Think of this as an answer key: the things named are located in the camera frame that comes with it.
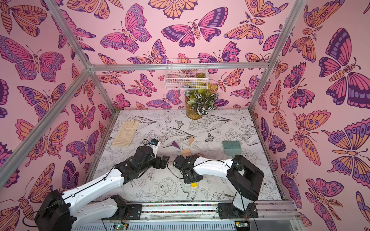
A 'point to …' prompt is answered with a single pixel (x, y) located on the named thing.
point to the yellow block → (194, 185)
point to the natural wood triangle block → (191, 140)
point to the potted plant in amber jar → (199, 102)
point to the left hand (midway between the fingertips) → (164, 154)
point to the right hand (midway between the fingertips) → (190, 178)
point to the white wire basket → (186, 74)
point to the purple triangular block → (174, 144)
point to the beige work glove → (126, 133)
